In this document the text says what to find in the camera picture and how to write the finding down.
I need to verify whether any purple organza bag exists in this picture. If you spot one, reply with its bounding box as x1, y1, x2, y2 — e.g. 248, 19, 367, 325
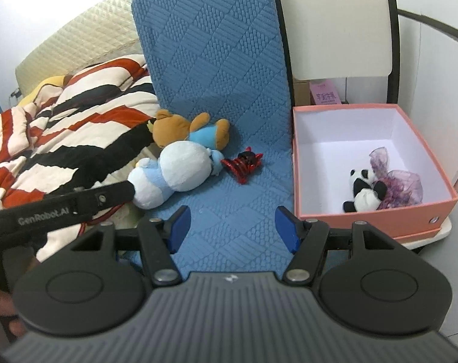
368, 147, 424, 209

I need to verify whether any black chair frame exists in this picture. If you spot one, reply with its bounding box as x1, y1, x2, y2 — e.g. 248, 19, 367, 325
267, 0, 401, 107

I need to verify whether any pink storage box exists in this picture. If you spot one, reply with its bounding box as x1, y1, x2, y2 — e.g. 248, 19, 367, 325
292, 103, 458, 243

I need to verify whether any white and blue penguin plush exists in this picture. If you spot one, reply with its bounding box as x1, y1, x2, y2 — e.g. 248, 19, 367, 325
128, 141, 224, 210

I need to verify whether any small pink carton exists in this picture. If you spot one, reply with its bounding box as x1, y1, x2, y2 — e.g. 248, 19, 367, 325
310, 79, 343, 105

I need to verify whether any panda plush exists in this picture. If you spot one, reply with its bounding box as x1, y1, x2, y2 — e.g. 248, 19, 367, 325
342, 169, 388, 213

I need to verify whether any brown cardboard box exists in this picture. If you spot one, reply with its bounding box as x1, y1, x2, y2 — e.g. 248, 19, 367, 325
293, 77, 316, 106

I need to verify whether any beige chair back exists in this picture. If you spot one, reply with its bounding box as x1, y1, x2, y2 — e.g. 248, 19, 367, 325
272, 0, 394, 81

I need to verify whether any yellow pillow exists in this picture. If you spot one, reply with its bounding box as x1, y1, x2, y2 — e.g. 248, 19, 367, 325
17, 76, 70, 106

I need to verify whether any white stool seat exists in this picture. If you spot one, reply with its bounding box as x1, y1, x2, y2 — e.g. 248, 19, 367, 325
397, 215, 453, 251

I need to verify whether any cream quilted headboard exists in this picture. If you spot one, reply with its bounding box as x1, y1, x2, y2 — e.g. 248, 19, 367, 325
15, 0, 143, 99

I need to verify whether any person's left hand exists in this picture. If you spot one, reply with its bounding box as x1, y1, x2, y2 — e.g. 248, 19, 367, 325
0, 283, 26, 339

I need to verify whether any blue quilted mat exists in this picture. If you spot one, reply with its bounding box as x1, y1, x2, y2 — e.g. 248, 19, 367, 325
116, 0, 352, 273

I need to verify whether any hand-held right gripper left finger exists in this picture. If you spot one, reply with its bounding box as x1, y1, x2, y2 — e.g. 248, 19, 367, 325
70, 205, 192, 287

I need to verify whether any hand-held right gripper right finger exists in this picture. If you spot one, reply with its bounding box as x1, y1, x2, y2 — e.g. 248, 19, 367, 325
275, 205, 407, 286

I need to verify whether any brown teddy bear plush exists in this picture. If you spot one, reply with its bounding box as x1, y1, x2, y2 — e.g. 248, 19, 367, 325
149, 109, 230, 151

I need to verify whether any red white black striped blanket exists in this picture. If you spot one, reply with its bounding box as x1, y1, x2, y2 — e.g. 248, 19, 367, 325
0, 54, 162, 263

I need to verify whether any red hair claw clip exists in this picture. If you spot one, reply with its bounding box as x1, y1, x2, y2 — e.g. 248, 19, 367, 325
220, 146, 263, 185

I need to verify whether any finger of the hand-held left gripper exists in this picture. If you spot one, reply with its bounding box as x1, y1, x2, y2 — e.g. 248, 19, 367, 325
73, 180, 136, 223

